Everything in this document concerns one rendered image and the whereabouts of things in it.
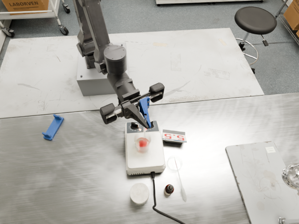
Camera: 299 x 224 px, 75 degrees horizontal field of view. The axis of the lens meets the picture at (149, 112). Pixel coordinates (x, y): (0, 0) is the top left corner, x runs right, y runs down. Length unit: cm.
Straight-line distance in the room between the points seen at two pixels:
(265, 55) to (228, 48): 164
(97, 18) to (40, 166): 54
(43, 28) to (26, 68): 187
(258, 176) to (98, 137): 60
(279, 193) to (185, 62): 67
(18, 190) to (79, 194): 20
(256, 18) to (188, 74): 114
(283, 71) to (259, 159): 196
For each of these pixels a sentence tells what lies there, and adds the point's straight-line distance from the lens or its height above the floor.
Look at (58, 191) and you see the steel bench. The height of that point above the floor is 90.
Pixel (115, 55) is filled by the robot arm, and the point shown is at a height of 126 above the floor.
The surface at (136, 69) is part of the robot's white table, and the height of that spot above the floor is 90.
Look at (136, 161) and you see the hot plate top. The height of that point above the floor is 99.
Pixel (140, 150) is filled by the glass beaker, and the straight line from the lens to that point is 62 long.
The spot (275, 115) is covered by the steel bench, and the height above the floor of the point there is 90.
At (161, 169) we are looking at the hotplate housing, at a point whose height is 95.
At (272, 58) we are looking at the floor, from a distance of 281.
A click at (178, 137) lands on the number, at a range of 76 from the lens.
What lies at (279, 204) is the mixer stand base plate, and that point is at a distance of 84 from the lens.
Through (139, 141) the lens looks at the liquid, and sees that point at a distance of 64.
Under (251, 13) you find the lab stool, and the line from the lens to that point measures 205.
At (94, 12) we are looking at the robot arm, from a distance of 57.
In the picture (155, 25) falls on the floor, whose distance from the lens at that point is 279.
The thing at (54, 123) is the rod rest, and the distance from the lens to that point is 86.
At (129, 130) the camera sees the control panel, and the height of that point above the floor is 96.
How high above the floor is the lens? 161
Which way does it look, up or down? 59 degrees down
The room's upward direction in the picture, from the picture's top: 5 degrees clockwise
